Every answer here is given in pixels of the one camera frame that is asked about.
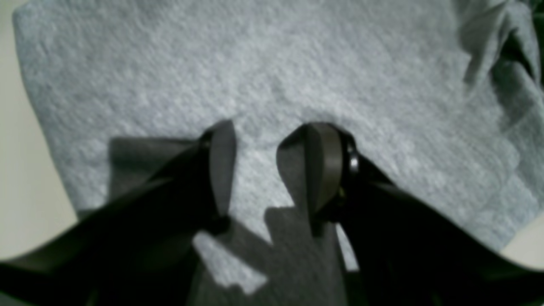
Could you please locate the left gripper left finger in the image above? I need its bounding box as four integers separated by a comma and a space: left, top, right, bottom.
1, 120, 237, 306

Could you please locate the grey T-shirt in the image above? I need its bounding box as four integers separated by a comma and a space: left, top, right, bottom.
12, 0, 543, 306

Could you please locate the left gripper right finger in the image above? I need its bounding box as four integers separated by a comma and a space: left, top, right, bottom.
304, 122, 544, 306

